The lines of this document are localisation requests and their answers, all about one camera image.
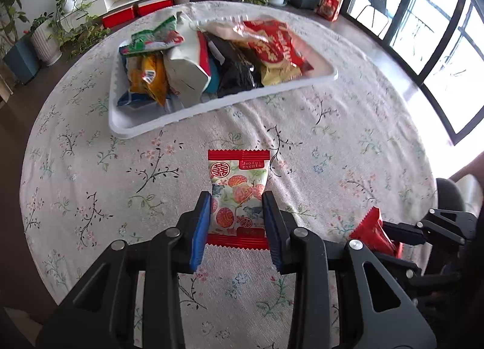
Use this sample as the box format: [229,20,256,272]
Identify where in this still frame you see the black outdoor chair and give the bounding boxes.
[355,0,393,35]

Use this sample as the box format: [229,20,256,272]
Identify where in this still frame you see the trailing green vine plant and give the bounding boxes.
[49,16,111,58]

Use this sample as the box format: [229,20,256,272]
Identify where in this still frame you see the floral white tablecloth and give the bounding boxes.
[20,2,437,348]

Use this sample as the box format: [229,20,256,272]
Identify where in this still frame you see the blue biscuit snack pack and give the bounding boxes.
[117,56,154,107]

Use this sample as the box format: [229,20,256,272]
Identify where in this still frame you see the clear white orange snack pack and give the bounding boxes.
[204,21,258,42]

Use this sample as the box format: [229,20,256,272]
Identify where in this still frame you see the red wrapper snack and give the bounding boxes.
[349,207,403,258]

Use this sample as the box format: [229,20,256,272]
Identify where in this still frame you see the white ribbed planter plant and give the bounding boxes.
[30,12,61,67]

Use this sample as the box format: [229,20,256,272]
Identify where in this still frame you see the green white snack pack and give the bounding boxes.
[118,16,185,57]

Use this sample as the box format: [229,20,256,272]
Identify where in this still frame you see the red storage box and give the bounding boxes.
[135,0,173,17]
[102,5,135,29]

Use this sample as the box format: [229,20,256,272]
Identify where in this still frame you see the right red storage box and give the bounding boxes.
[135,0,173,17]

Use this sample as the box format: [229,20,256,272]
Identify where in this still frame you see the blue planter tall plant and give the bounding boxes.
[1,0,40,84]

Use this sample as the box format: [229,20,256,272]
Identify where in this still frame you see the red Mylikes chocolate bag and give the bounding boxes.
[244,19,313,74]

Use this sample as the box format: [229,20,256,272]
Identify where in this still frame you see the black snack pack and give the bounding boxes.
[204,32,263,98]

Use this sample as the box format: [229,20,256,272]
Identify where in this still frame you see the red floral candy pack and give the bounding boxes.
[207,149,271,250]

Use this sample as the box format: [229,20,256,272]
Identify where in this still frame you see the left red storage box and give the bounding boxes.
[102,5,135,29]

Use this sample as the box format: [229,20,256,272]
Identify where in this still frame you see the small red snack pack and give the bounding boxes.
[197,31,211,77]

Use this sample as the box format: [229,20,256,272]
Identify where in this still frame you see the white plastic tray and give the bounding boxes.
[108,14,337,139]

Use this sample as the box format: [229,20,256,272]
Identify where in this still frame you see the teal snack pack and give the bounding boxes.
[204,57,220,93]

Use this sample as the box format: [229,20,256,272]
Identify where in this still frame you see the white snack bag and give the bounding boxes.
[163,11,211,107]

